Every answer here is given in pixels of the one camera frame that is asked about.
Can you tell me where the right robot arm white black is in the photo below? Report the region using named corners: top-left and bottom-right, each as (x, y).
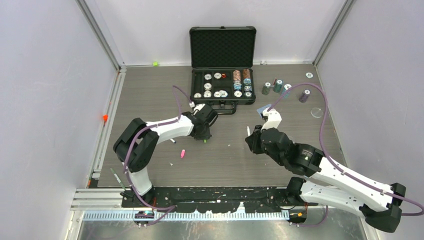
top-left (245, 125), bottom-right (406, 233)

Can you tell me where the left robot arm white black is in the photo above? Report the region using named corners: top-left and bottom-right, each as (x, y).
top-left (113, 104), bottom-right (219, 207)

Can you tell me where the blue playing card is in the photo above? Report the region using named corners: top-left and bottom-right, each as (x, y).
top-left (256, 104), bottom-right (272, 118)

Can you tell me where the dark green chip stack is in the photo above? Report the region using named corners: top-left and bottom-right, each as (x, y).
top-left (261, 82), bottom-right (272, 96)

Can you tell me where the teal chip stack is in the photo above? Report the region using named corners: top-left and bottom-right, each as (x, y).
top-left (273, 79), bottom-right (284, 93)

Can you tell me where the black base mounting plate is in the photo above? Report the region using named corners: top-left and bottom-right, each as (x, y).
top-left (142, 186), bottom-right (306, 214)

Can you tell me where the light blue chip stack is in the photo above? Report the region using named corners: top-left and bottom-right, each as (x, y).
top-left (281, 83), bottom-right (292, 98)

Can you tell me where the clear dealer button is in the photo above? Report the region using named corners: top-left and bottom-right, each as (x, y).
top-left (310, 107), bottom-right (324, 119)

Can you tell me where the purple chip stack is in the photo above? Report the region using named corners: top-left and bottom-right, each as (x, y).
top-left (298, 89), bottom-right (311, 103)

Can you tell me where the black poker chip case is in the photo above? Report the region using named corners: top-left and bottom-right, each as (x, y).
top-left (189, 26), bottom-right (257, 115)

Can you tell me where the white chip far corner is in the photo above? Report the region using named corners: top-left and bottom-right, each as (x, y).
top-left (305, 72), bottom-right (314, 79)

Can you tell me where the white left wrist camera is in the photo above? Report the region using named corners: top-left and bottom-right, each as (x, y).
top-left (189, 102), bottom-right (206, 115)

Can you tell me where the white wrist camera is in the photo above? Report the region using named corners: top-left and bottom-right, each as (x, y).
top-left (189, 102), bottom-right (206, 115)
top-left (261, 107), bottom-right (282, 131)

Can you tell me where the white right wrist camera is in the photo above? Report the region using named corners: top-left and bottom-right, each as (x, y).
top-left (261, 107), bottom-right (282, 131)

